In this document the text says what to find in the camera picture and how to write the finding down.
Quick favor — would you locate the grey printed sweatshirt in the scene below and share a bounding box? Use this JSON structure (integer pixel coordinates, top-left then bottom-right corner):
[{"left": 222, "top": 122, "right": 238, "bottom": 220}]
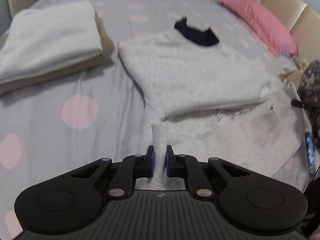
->
[{"left": 118, "top": 19, "right": 310, "bottom": 191}]

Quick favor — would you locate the polka dot bed sheet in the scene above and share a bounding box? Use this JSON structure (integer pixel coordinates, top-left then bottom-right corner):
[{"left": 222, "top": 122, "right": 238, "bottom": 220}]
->
[{"left": 0, "top": 0, "right": 313, "bottom": 239}]

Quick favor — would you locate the dark floral fabric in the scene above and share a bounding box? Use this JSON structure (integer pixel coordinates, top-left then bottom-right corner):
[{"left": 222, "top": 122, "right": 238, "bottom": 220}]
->
[{"left": 298, "top": 60, "right": 320, "bottom": 151}]

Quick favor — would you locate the beige folded garment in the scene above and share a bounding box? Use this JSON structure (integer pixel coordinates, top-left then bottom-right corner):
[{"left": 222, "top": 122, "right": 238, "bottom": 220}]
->
[{"left": 1, "top": 12, "right": 114, "bottom": 95}]

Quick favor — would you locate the pink pillow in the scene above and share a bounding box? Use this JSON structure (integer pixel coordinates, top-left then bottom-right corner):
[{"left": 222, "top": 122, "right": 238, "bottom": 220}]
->
[{"left": 218, "top": 0, "right": 299, "bottom": 58}]

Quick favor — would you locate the white folded garment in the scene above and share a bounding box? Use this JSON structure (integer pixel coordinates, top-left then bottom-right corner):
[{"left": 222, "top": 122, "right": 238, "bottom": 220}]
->
[{"left": 1, "top": 0, "right": 103, "bottom": 83}]

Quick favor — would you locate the beige padded headboard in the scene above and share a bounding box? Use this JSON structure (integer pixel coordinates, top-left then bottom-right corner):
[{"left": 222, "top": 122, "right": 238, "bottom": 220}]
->
[{"left": 254, "top": 0, "right": 320, "bottom": 63}]

